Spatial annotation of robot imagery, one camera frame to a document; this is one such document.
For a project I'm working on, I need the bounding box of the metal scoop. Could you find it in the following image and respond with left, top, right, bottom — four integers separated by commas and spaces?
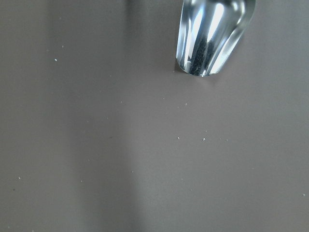
176, 0, 256, 77

